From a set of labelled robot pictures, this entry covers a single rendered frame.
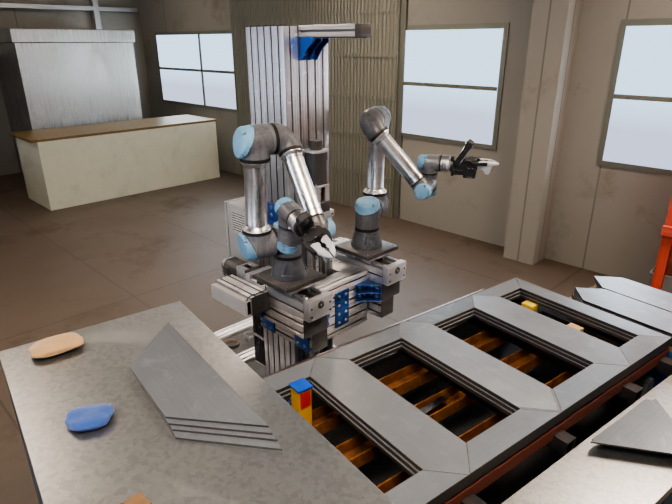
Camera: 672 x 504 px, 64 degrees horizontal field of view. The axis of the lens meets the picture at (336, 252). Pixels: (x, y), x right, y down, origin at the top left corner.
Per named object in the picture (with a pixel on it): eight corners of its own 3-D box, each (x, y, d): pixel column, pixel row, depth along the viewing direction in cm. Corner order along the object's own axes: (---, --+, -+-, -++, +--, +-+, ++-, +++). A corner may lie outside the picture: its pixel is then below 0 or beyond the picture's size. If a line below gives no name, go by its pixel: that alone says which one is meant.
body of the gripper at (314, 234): (335, 247, 176) (317, 229, 184) (326, 230, 170) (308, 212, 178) (316, 261, 175) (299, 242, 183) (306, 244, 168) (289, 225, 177)
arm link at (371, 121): (366, 105, 234) (437, 191, 238) (373, 102, 244) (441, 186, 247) (347, 122, 240) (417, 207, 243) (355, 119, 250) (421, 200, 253)
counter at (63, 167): (221, 176, 840) (216, 119, 808) (45, 211, 670) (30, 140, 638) (192, 168, 897) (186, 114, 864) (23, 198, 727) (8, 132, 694)
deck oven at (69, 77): (117, 161, 951) (97, 31, 873) (152, 173, 867) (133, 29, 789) (14, 177, 842) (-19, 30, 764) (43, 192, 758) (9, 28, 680)
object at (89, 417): (116, 406, 146) (115, 396, 145) (113, 429, 137) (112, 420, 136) (68, 414, 143) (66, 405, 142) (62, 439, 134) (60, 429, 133)
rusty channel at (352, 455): (588, 337, 252) (590, 327, 250) (285, 509, 160) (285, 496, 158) (572, 330, 258) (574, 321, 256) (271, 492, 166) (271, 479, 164)
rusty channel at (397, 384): (550, 320, 267) (551, 311, 265) (253, 469, 175) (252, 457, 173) (536, 314, 273) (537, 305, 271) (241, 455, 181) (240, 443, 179)
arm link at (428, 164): (419, 169, 259) (420, 152, 256) (442, 171, 256) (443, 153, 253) (416, 173, 252) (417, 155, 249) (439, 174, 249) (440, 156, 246)
